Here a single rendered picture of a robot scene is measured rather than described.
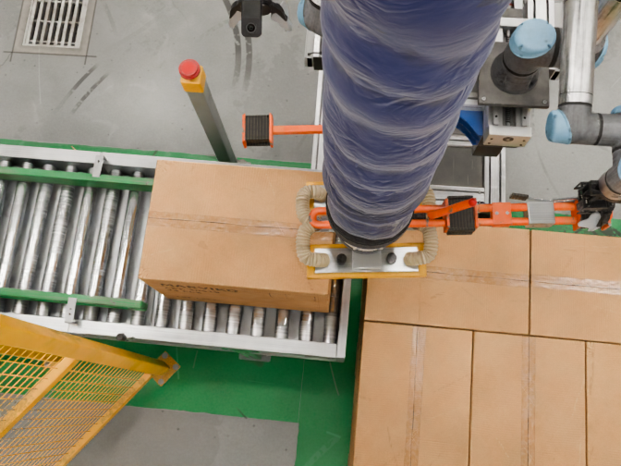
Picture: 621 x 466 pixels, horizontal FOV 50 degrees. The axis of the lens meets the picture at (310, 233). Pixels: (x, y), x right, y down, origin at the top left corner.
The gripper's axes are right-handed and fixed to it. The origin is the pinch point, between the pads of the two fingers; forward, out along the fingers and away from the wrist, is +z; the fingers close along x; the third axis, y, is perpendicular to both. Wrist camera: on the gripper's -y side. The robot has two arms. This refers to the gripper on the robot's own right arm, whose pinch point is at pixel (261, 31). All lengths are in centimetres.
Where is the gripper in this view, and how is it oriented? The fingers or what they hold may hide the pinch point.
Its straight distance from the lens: 172.2
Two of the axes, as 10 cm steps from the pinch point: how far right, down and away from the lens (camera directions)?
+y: 0.8, -9.6, 2.5
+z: 0.3, 2.6, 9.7
